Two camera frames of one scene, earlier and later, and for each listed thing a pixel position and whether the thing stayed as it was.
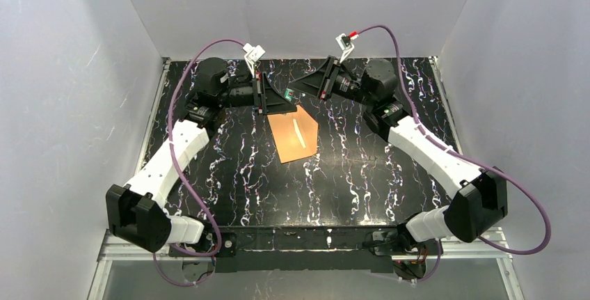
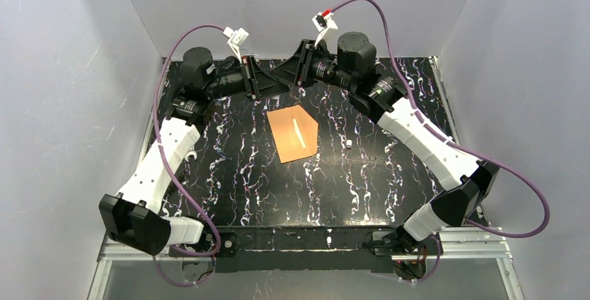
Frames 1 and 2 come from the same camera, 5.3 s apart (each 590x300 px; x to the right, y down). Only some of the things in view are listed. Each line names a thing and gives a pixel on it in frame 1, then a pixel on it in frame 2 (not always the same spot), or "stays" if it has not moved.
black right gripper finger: [316, 83] to [293, 70]
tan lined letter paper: [299, 133] stays
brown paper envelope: [286, 138] stays
